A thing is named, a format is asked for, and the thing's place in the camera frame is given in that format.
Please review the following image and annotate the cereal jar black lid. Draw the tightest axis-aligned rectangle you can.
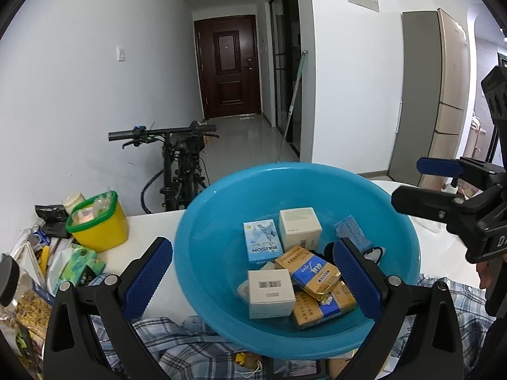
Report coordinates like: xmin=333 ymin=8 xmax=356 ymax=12
xmin=0 ymin=254 xmax=53 ymax=339

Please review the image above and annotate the white desktop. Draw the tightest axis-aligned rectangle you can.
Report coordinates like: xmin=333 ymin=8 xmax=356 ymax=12
xmin=12 ymin=180 xmax=507 ymax=380

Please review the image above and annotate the gold blue cigarette box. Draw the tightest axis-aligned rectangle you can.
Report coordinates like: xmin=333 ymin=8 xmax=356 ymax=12
xmin=292 ymin=280 xmax=357 ymax=330

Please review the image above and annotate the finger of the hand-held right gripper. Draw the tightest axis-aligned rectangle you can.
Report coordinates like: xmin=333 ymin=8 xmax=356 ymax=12
xmin=416 ymin=157 xmax=492 ymax=185
xmin=391 ymin=185 xmax=492 ymax=231

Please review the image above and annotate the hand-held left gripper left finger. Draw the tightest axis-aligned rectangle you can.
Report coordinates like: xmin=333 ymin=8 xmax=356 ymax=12
xmin=43 ymin=237 xmax=174 ymax=380

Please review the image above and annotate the person's right hand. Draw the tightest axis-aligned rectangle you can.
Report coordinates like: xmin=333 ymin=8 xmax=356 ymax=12
xmin=477 ymin=260 xmax=494 ymax=290

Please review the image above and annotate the black framed glass door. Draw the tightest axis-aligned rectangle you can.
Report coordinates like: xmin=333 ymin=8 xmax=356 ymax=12
xmin=268 ymin=0 xmax=314 ymax=156

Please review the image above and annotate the mop pole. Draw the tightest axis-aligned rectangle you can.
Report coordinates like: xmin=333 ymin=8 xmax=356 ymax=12
xmin=276 ymin=50 xmax=309 ymax=163

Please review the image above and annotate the blue plaid shirt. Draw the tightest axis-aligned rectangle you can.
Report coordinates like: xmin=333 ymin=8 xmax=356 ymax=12
xmin=90 ymin=272 xmax=497 ymax=380

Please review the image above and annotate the black cord item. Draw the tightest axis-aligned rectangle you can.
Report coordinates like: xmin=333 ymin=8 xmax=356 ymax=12
xmin=313 ymin=245 xmax=386 ymax=267

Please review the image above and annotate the brown cylindrical tube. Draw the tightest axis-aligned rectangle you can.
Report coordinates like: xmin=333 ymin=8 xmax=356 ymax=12
xmin=328 ymin=358 xmax=354 ymax=380

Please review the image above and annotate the blue textured packet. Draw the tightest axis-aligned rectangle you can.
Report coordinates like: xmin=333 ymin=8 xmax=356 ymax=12
xmin=334 ymin=215 xmax=371 ymax=250

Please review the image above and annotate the black bicycle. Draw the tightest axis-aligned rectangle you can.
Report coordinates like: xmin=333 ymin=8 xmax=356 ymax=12
xmin=108 ymin=120 xmax=220 ymax=215

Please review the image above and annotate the cream box with barcode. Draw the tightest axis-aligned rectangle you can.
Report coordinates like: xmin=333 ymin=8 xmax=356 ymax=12
xmin=248 ymin=269 xmax=297 ymax=320

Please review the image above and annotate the black plastic bag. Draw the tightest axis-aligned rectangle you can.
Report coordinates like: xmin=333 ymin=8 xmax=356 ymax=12
xmin=34 ymin=204 xmax=70 ymax=239

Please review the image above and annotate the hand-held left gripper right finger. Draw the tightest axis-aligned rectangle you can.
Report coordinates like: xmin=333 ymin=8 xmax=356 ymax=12
xmin=333 ymin=237 xmax=465 ymax=380

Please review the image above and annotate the yellow container green rim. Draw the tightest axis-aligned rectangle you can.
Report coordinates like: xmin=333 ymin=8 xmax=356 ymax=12
xmin=65 ymin=190 xmax=130 ymax=252

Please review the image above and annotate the dark brown door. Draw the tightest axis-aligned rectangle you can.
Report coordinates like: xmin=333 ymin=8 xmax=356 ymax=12
xmin=194 ymin=15 xmax=262 ymax=120

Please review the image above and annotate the beige refrigerator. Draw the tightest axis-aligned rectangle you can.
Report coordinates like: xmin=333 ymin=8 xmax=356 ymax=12
xmin=388 ymin=7 xmax=473 ymax=191

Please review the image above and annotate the small white jar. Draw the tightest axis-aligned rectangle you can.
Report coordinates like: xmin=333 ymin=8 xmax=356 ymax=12
xmin=62 ymin=192 xmax=86 ymax=215

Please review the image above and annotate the gold blue soft pack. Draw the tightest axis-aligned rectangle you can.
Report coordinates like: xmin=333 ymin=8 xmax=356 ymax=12
xmin=275 ymin=245 xmax=342 ymax=300

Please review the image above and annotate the plain cream box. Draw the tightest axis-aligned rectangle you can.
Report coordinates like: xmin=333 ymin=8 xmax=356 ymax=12
xmin=279 ymin=206 xmax=323 ymax=248

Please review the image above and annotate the green tissue pack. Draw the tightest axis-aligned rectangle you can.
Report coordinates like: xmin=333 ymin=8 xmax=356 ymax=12
xmin=59 ymin=244 xmax=107 ymax=288

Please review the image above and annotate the yellow charm with cord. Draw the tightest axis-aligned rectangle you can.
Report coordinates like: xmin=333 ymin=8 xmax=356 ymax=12
xmin=235 ymin=351 xmax=264 ymax=379

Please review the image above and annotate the blue plastic basin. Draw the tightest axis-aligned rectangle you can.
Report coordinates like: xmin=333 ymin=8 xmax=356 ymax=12
xmin=174 ymin=162 xmax=421 ymax=359

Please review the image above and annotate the blue white box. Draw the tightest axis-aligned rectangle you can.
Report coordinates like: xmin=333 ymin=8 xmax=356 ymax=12
xmin=243 ymin=219 xmax=284 ymax=266

